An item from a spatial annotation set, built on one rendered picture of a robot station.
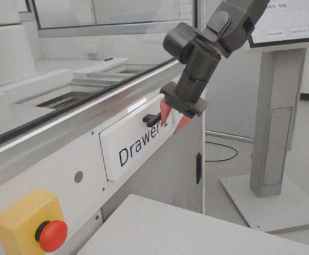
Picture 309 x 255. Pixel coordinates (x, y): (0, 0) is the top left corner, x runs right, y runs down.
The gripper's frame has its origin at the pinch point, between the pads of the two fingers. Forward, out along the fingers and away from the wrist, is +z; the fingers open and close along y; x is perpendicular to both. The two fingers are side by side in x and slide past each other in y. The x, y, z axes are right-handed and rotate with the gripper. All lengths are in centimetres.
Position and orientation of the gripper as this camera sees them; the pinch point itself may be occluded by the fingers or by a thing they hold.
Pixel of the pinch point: (169, 127)
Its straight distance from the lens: 61.2
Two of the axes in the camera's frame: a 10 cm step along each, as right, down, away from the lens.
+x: -4.2, 4.0, -8.2
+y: -8.4, -5.2, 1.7
